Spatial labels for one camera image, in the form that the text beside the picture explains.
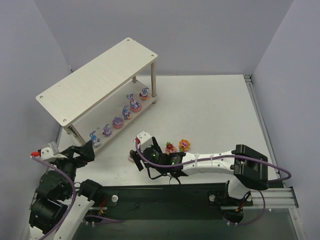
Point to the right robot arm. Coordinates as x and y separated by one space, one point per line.
246 167

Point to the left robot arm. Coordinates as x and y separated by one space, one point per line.
59 206

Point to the purple bunny with pink base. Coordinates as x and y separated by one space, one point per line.
126 113

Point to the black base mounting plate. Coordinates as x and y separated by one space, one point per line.
204 201

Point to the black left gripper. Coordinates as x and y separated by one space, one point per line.
72 153

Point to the pink striped bear with strawberry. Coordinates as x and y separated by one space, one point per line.
131 155

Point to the purple bunny with blue bow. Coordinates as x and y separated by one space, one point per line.
95 140

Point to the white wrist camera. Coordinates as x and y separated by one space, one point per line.
48 153
144 140

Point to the aluminium frame rail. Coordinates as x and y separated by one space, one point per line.
275 198

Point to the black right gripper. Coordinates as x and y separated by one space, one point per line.
139 161

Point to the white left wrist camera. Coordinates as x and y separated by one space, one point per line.
48 153

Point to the small purple bunny figure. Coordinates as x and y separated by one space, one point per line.
107 132

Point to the white wooden two-tier shelf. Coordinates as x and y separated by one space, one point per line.
92 96

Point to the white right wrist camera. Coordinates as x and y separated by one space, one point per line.
144 140

